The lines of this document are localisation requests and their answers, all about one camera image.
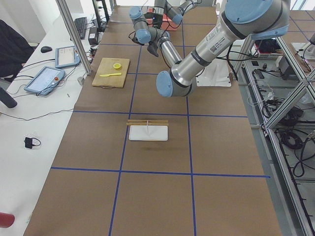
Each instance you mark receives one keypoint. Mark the small black clip device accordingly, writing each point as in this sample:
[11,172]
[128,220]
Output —
[31,142]

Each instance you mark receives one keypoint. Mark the black power adapter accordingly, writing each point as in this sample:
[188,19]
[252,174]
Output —
[93,36]

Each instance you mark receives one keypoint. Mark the near blue teach pendant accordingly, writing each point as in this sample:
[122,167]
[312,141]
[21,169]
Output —
[45,81]

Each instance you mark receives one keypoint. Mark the pink plastic bin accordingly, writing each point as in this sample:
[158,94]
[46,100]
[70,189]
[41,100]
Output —
[168,24]

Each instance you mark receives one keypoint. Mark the black office chair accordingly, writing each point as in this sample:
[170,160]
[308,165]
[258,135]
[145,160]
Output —
[14,52]

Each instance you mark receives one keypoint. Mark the aluminium frame post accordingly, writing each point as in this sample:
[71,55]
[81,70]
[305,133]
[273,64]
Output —
[71,28]

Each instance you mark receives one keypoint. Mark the bamboo cutting board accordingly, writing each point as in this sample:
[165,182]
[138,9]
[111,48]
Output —
[106,67]

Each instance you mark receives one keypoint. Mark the black keyboard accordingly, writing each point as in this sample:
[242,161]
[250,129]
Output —
[81,26]

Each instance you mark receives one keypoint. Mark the yellow plastic knife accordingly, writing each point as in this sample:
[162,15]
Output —
[111,74]

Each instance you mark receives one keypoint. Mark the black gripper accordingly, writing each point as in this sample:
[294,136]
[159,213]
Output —
[152,48]

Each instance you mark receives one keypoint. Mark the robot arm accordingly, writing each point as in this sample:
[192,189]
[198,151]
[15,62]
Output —
[260,19]
[175,14]

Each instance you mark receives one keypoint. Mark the red bottle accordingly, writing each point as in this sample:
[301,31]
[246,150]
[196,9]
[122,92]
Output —
[6,220]

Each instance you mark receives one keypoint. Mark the black computer mouse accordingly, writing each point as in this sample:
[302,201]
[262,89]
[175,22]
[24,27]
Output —
[45,49]

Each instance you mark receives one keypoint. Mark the blue teach pendant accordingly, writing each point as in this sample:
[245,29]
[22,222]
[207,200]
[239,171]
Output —
[45,81]
[66,57]

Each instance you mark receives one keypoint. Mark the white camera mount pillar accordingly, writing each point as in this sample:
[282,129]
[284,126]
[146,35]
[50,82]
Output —
[216,73]

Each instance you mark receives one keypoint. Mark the far blue teach pendant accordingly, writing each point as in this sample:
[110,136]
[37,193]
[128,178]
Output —
[66,57]

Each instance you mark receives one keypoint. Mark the yellow lemon slices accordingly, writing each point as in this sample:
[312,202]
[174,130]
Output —
[117,66]

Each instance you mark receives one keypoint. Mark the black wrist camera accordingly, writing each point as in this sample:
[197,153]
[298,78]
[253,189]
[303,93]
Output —
[137,37]

